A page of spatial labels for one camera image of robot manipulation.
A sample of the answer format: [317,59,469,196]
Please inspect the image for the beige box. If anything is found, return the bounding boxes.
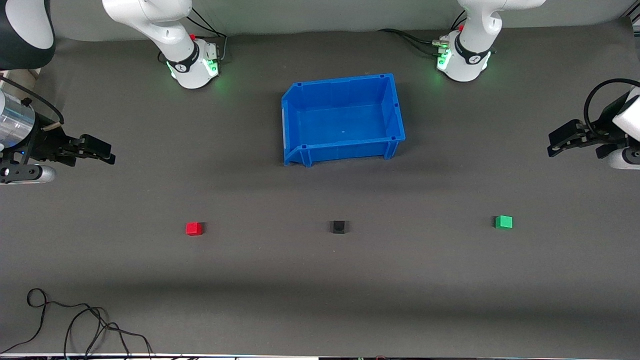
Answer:
[0,67,42,82]

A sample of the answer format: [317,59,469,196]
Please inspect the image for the black arm base cables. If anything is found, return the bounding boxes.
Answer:
[377,12,467,57]
[184,7,229,64]

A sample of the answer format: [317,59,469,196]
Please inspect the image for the loose thin black cable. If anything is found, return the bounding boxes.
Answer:
[0,288,153,358]

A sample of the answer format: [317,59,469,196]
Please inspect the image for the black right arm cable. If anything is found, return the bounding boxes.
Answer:
[0,75,65,126]

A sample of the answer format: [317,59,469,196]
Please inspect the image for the black right arm base cables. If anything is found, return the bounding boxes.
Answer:
[184,7,229,64]

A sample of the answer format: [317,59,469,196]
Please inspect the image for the blue plastic storage bin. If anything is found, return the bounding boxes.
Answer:
[281,73,406,168]

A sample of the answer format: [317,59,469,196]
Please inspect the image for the black left arm base cables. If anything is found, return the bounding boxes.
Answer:
[377,12,467,57]

